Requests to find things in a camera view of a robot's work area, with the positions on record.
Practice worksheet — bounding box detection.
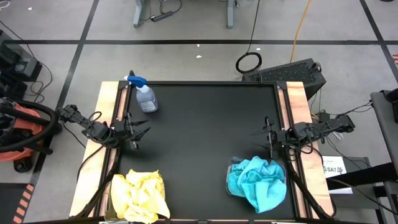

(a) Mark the black perforated computer case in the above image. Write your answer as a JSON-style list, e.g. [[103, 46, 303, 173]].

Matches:
[[241, 58, 327, 101]]

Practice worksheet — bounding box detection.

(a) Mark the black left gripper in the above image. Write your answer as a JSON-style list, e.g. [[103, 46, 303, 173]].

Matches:
[[114, 112, 151, 151]]

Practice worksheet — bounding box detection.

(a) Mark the orange and black vacuum cleaner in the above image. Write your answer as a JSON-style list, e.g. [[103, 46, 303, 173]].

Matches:
[[0, 96, 63, 174]]

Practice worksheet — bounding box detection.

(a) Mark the wooden table side board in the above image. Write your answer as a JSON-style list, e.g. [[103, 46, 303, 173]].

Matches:
[[68, 81, 128, 218], [278, 81, 335, 218]]

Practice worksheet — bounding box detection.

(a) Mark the yellow extension cord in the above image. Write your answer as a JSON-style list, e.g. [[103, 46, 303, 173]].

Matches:
[[289, 0, 312, 63]]

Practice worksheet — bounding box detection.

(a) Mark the white paper sign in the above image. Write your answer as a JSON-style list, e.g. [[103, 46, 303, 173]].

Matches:
[[322, 155, 354, 194]]

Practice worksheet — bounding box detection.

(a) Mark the black power strip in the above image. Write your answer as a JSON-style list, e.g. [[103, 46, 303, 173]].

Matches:
[[150, 11, 174, 23]]

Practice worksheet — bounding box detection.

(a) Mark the black equipment case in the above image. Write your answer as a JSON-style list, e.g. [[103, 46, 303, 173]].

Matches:
[[0, 29, 43, 100]]

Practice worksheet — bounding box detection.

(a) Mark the spray bottle with blue trigger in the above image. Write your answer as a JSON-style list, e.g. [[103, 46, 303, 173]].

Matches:
[[123, 74, 159, 113]]

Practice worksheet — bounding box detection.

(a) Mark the black cable with coil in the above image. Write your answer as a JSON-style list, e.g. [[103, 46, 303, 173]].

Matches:
[[234, 0, 264, 75]]

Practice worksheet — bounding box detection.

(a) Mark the black aluminium table frame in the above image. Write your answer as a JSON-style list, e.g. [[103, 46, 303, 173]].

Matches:
[[74, 70, 338, 224]]

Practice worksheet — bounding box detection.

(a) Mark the grey desk leg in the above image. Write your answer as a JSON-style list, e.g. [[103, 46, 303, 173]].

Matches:
[[132, 0, 147, 28], [226, 0, 236, 29]]

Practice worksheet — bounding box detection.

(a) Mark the dark grey side table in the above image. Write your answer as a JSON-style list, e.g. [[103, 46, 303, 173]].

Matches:
[[369, 88, 398, 175]]

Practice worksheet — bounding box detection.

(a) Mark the black metal beam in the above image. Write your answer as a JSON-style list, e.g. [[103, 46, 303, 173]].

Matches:
[[326, 162, 398, 191]]

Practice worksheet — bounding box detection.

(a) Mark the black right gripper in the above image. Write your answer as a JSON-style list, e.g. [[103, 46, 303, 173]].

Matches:
[[251, 116, 292, 159]]

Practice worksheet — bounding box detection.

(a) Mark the clear plastic basket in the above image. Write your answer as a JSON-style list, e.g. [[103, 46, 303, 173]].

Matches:
[[226, 156, 287, 200], [104, 177, 167, 222]]

